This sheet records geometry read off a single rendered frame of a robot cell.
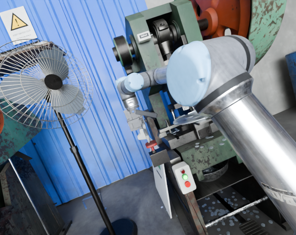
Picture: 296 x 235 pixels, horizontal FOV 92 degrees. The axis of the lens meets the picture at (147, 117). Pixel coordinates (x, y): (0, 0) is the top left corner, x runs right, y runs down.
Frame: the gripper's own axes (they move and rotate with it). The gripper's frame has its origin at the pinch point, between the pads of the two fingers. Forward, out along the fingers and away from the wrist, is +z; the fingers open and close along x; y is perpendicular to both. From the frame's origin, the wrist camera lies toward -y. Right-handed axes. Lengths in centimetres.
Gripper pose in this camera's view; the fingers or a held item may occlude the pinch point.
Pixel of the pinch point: (149, 140)
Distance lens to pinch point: 78.6
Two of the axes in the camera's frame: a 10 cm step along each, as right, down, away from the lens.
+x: 1.2, 0.8, -9.9
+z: 3.5, 9.3, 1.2
